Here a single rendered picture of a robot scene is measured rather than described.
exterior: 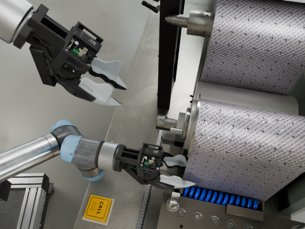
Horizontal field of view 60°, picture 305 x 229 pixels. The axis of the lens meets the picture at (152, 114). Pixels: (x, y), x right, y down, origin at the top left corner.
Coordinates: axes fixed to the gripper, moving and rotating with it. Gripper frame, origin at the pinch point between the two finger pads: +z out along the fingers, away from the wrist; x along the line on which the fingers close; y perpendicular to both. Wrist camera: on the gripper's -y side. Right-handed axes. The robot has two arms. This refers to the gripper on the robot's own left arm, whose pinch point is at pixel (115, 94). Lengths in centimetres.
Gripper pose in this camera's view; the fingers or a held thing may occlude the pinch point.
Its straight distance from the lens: 54.7
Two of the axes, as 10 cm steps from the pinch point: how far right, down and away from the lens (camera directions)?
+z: 7.5, 4.9, 4.5
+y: 6.3, -3.0, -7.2
